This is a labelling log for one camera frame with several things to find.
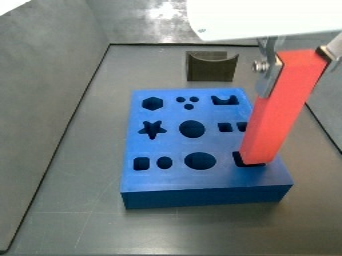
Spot blue shape sorting board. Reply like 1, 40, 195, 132
120, 88, 292, 209

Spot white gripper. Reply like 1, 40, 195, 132
186, 0, 342, 98

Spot red rectangular block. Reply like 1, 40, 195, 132
239, 49, 327, 165

